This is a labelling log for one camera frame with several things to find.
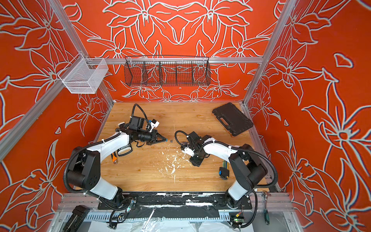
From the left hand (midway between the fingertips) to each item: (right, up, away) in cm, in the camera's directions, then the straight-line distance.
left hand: (165, 138), depth 83 cm
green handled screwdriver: (+51, -35, -15) cm, 64 cm away
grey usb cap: (+3, -4, +14) cm, 15 cm away
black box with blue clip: (+34, -19, -3) cm, 39 cm away
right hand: (+18, -13, +4) cm, 23 cm away
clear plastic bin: (-55, +40, +9) cm, 68 cm away
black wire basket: (-2, +46, +17) cm, 49 cm away
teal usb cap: (+1, -1, +1) cm, 1 cm away
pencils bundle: (+36, -16, +2) cm, 40 cm away
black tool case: (+47, +11, +21) cm, 53 cm away
